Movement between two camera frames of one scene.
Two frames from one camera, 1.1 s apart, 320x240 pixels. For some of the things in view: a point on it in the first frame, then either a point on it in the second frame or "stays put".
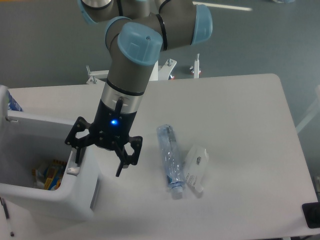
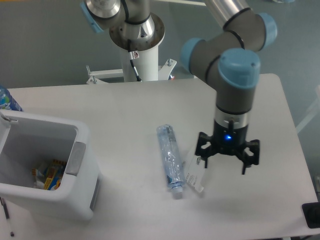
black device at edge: (311, 212) stays put
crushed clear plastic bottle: (175, 175) stays put
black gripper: (111, 128) to (229, 141)
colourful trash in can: (51, 179) stays put
